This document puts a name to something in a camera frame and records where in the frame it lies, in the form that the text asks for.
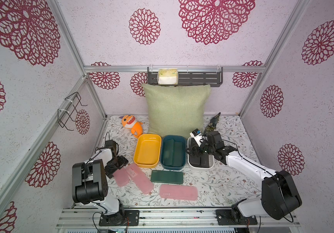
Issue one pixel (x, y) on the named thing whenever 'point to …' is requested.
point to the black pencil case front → (199, 160)
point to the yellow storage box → (147, 150)
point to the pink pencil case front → (178, 192)
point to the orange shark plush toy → (128, 122)
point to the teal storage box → (179, 159)
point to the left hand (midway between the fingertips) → (121, 168)
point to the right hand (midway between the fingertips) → (189, 145)
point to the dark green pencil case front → (167, 176)
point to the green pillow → (176, 110)
